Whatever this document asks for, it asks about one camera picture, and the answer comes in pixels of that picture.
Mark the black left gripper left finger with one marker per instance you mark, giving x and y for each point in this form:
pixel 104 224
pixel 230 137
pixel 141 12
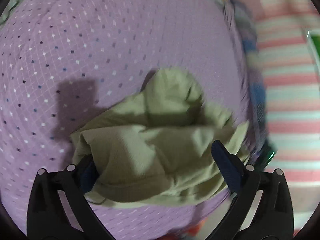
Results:
pixel 57 207

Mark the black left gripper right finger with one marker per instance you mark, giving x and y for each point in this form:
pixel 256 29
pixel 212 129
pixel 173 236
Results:
pixel 273 218

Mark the khaki padded jacket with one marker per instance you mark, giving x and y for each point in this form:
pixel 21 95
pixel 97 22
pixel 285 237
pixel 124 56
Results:
pixel 154 147

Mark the purple blue patchwork quilt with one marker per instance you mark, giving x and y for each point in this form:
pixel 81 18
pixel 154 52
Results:
pixel 238 16

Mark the purple dotted bed sheet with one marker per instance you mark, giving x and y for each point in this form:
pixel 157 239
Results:
pixel 63 62

